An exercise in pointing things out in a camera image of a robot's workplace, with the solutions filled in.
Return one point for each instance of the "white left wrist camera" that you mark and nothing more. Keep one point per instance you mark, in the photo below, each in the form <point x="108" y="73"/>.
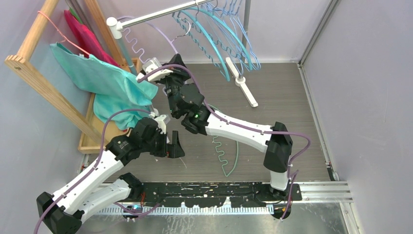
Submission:
<point x="162" y="121"/>

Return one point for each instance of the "light blue wire hanger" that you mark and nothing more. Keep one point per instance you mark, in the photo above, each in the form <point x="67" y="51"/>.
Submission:
<point x="239" y="15"/>
<point x="230" y="34"/>
<point x="215" y="20"/>

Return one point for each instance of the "teal cloth garment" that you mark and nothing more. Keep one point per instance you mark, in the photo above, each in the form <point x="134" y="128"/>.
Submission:
<point x="116" y="90"/>

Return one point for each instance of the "magenta cloth garment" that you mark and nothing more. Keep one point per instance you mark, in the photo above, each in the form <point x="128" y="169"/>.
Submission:
<point x="90" y="42"/>

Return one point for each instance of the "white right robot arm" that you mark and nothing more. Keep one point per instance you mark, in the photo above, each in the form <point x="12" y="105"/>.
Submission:
<point x="270" y="140"/>

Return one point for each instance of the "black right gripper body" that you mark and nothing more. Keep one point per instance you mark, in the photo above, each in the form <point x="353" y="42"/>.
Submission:
<point x="174" y="84"/>

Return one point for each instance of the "metal hanger rail stand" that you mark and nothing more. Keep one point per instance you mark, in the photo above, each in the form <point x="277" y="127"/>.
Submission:
<point x="116" y="26"/>

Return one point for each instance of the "purple wavy plastic hanger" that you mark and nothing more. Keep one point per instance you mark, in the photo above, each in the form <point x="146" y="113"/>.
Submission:
<point x="141" y="51"/>

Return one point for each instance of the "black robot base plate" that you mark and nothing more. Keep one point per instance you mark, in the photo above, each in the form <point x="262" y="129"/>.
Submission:
<point x="221" y="198"/>

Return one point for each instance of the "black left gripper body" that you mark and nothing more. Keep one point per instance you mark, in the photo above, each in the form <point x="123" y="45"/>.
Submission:
<point x="157" y="146"/>

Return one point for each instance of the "wooden clothes rack frame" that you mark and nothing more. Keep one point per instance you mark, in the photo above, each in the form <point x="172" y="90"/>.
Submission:
<point x="90" y="126"/>

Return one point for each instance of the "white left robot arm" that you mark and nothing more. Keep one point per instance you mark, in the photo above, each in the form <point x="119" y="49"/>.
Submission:
<point x="65" y="210"/>

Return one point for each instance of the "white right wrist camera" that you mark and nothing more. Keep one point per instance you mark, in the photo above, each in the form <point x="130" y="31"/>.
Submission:
<point x="150" y="71"/>

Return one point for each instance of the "teal wavy plastic hanger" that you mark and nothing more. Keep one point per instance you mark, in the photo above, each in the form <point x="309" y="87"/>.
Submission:
<point x="200" y="13"/>

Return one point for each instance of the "green plastic hanger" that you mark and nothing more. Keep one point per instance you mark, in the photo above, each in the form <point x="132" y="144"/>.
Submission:
<point x="221" y="153"/>

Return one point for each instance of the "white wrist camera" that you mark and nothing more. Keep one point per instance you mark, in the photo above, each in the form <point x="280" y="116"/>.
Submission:
<point x="150" y="71"/>
<point x="162" y="121"/>

